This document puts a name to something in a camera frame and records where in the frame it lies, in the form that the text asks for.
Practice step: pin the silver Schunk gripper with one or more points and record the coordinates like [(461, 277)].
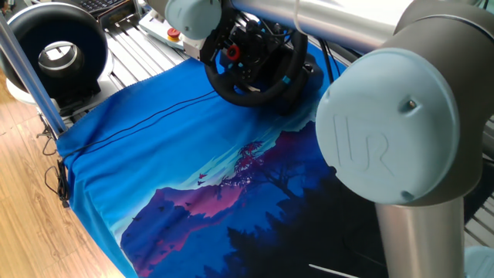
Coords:
[(195, 48)]

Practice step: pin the black leather steering wheel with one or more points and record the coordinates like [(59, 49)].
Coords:
[(247, 101)]

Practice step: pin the silver and light-blue robot arm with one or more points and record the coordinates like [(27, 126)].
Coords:
[(386, 127)]

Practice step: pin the black steering wheel base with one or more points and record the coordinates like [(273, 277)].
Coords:
[(312, 77)]

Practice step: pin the white emergency stop box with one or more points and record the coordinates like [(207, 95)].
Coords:
[(154, 27)]

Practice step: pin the dark brown flat box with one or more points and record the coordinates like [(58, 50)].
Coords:
[(116, 15)]

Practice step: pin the black keyboard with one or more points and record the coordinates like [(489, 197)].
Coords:
[(96, 4)]

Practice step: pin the blue landscape print cloth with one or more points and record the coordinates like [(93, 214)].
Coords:
[(154, 154)]

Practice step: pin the white zip tie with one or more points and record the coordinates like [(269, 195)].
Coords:
[(332, 271)]

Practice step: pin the aluminium frame post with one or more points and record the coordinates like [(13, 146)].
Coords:
[(34, 89)]

